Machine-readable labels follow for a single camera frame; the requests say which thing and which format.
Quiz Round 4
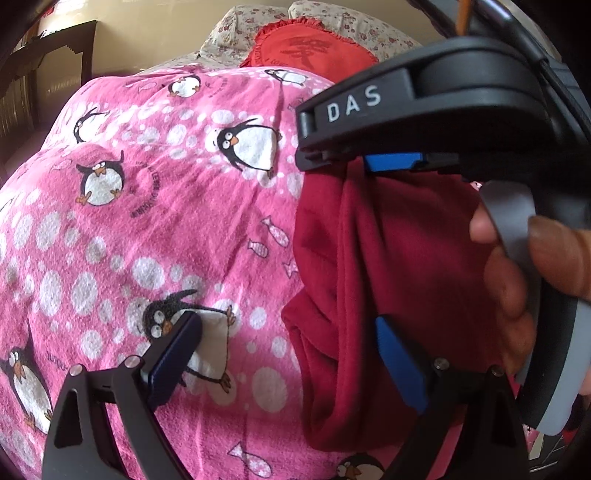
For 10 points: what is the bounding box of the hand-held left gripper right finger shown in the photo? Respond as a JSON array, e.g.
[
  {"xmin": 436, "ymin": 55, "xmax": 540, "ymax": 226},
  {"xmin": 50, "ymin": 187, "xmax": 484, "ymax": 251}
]
[{"xmin": 375, "ymin": 314, "xmax": 529, "ymax": 480}]

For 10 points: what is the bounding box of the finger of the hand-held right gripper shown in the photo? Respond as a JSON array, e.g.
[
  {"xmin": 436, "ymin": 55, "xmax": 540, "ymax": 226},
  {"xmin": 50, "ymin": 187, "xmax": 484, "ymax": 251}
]
[{"xmin": 294, "ymin": 67, "xmax": 462, "ymax": 176}]

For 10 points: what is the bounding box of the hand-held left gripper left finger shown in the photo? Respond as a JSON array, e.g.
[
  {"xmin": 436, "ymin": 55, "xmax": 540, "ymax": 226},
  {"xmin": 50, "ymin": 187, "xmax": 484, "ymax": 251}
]
[{"xmin": 41, "ymin": 310, "xmax": 204, "ymax": 480}]

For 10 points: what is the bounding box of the dark red sweater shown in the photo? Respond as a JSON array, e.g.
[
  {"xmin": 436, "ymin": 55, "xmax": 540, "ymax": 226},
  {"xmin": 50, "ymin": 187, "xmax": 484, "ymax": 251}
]
[{"xmin": 281, "ymin": 152, "xmax": 522, "ymax": 453}]

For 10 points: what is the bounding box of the person's right hand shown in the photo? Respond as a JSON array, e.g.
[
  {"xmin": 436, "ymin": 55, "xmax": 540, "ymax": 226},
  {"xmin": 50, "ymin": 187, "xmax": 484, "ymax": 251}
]
[{"xmin": 470, "ymin": 203, "xmax": 591, "ymax": 376}]

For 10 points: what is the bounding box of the red heart pillow with frill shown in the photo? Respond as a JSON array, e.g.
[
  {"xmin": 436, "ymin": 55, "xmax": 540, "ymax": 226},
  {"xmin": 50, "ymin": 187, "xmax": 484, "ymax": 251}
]
[{"xmin": 240, "ymin": 18, "xmax": 379, "ymax": 77}]

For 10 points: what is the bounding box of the large floral pillow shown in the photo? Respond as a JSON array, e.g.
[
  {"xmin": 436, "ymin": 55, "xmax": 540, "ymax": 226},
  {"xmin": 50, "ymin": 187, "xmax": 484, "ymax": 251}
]
[{"xmin": 288, "ymin": 0, "xmax": 421, "ymax": 47}]

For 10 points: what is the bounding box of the pink penguin print blanket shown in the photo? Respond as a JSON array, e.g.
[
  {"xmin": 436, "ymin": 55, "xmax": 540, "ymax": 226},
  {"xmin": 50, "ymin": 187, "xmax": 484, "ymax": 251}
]
[{"xmin": 0, "ymin": 65, "xmax": 573, "ymax": 480}]

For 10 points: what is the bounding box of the small floral pillow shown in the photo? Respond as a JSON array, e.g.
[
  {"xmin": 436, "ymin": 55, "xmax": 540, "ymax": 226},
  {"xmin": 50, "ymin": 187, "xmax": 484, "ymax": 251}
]
[{"xmin": 198, "ymin": 4, "xmax": 296, "ymax": 63}]

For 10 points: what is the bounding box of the black cable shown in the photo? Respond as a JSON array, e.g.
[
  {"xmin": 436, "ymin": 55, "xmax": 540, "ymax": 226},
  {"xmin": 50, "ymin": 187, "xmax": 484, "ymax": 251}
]
[{"xmin": 471, "ymin": 0, "xmax": 571, "ymax": 70}]

